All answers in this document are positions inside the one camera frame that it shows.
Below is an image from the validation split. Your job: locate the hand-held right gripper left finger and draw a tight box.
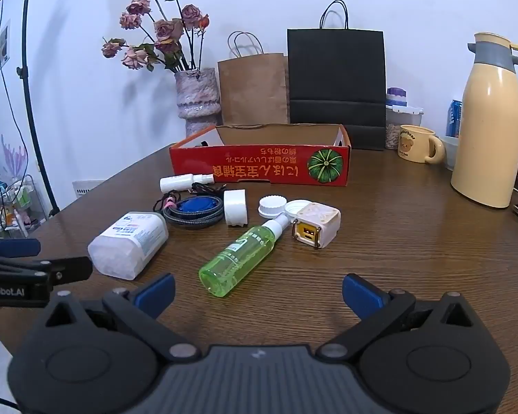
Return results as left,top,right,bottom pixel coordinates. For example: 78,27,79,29
45,273,201,363

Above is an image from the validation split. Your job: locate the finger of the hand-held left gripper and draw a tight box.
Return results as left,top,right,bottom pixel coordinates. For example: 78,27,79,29
0,255,94,289
0,238,41,260

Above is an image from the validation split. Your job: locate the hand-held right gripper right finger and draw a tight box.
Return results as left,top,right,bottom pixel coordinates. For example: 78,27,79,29
315,273,476,363

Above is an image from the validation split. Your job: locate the green spray bottle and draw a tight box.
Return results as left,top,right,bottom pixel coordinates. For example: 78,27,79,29
199,217,289,298

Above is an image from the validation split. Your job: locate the white cube charger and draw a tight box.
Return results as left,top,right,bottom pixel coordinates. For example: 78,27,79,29
291,203,342,249

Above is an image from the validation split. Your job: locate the white ribbed lid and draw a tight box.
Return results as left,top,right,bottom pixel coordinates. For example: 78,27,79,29
282,199,310,221
259,196,288,220

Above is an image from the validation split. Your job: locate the white spray bottle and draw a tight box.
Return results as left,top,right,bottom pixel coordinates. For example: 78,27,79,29
160,172,214,191

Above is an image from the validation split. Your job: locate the white tape roll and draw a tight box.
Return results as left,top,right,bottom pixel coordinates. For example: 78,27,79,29
223,188,248,228

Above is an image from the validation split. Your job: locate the thin black cable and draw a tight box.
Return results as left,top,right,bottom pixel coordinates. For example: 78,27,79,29
191,182,227,195

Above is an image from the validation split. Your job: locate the red cardboard box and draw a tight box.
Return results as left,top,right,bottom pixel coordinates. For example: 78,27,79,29
169,123,352,188

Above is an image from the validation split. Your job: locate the black light stand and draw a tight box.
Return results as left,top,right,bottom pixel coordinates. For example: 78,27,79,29
0,0,61,217

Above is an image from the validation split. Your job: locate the yellow bear mug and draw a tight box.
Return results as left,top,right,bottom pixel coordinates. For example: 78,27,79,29
397,124,446,165

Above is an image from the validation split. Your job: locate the clear plastic bowl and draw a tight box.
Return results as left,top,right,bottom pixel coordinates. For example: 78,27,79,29
440,135,460,171

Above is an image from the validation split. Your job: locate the blue drink can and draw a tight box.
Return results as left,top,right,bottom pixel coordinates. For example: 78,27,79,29
446,99,463,139

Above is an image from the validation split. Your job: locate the cream thermos jug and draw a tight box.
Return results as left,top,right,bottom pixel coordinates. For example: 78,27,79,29
451,32,518,208

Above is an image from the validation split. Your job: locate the pink mottled vase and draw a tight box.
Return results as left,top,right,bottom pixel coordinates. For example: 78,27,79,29
174,68,222,139

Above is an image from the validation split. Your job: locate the purple lidded jar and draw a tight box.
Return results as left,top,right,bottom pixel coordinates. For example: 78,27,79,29
386,87,409,106

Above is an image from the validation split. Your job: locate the black paper bag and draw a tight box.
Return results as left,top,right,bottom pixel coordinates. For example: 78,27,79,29
286,0,387,151

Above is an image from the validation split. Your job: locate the brown paper bag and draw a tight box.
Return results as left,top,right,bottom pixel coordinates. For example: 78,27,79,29
217,31,291,127

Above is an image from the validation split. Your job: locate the dried rose bouquet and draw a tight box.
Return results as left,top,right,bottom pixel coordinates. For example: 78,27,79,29
101,0,210,73

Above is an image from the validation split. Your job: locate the wire shelf rack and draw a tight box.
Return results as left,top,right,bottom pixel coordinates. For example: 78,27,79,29
0,175,48,240

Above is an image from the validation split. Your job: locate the purple wall sticker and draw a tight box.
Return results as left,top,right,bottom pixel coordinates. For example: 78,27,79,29
0,134,29,182

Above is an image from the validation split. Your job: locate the wall paper sheet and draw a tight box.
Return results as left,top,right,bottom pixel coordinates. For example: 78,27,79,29
0,19,11,74

